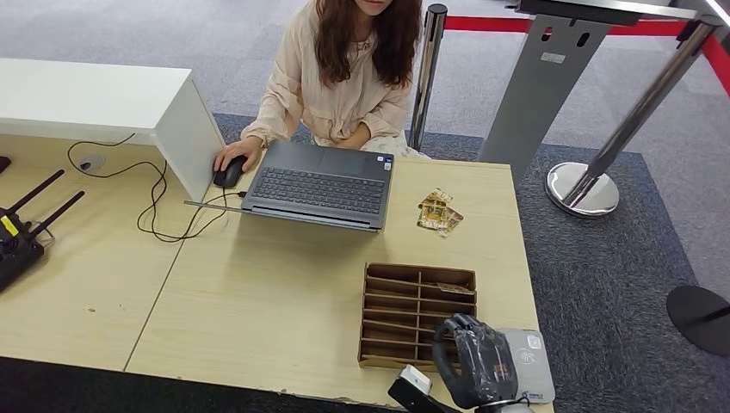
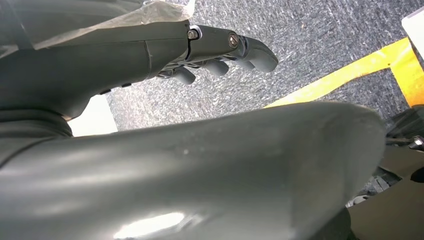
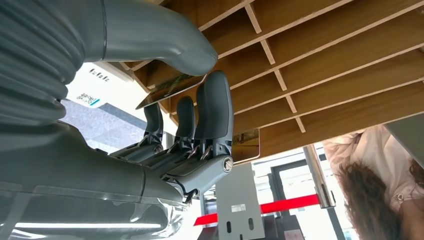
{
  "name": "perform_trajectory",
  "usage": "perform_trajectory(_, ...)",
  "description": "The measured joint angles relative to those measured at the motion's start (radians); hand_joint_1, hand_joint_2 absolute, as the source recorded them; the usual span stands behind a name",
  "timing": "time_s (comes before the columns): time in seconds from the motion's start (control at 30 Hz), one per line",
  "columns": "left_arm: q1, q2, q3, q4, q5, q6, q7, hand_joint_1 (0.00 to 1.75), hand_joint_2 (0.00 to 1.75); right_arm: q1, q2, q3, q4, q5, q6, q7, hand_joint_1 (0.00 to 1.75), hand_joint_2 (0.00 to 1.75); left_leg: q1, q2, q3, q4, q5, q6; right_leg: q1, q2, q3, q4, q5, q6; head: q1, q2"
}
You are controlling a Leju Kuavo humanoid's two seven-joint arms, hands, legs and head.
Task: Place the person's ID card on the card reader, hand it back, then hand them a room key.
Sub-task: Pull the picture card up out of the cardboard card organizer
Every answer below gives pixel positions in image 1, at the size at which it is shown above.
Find black round base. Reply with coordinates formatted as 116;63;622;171
665;285;730;357

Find black cable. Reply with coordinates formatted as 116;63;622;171
66;133;247;243

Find gold patterned card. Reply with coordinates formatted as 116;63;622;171
423;188;455;209
416;202;452;232
437;206;465;238

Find person's left hand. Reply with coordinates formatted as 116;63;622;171
336;122;373;151

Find person's right hand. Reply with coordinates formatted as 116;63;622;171
212;136;264;174

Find grey laptop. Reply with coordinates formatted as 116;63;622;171
183;140;396;233

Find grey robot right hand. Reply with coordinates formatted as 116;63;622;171
431;313;519;410

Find red barrier belt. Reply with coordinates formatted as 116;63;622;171
443;15;730;96

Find white card reader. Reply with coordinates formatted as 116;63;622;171
501;327;556;404

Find person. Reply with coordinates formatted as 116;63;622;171
212;0;430;174

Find black computer mouse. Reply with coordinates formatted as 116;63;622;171
212;155;248;190

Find white desk shelf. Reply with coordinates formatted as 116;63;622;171
0;58;226;202

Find grey metal stand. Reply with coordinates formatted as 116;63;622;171
478;0;730;187

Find black router with antennas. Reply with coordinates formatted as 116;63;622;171
0;169;85;294

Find brown wooden card tray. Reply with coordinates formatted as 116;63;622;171
357;262;478;373

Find chrome stanchion with round base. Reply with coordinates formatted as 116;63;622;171
545;16;726;219

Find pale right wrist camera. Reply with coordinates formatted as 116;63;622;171
387;364;463;413

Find chrome barrier post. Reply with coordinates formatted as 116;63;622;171
408;3;449;152

